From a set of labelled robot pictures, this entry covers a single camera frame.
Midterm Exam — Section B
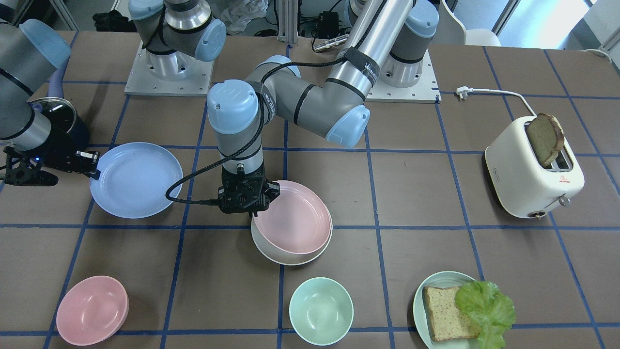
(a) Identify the toast slice in toaster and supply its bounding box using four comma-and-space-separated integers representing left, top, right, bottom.
525, 113, 565, 168

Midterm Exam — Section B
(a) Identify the green plate with food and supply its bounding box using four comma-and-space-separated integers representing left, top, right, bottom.
412, 271, 480, 349

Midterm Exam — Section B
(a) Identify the green lettuce leaf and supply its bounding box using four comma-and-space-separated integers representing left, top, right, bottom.
455, 281, 516, 349

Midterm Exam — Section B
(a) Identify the white chair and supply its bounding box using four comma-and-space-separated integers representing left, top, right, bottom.
436, 0, 502, 47

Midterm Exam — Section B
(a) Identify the pink plate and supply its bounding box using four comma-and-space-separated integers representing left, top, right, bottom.
252, 180, 332, 255

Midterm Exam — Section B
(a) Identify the pink bowl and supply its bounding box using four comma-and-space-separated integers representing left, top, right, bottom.
56, 275, 129, 346

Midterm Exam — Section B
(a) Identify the blue saucepan with lid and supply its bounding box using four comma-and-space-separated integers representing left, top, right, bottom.
29, 62, 90, 151

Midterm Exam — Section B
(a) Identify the blue plate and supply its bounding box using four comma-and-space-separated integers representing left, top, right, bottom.
90, 142, 183, 219

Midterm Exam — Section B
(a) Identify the white toaster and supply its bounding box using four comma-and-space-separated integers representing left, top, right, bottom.
483, 116, 585, 219

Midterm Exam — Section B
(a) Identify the bread slice on plate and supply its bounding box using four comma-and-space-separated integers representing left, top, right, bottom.
423, 286, 481, 342

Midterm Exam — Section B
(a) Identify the white toaster power cord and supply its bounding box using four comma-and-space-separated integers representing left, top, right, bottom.
456, 86, 538, 117

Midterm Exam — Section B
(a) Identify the cream white plate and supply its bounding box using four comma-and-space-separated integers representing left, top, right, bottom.
250, 221, 332, 266

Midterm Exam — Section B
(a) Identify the green bowl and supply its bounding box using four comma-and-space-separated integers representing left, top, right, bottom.
289, 277, 355, 346

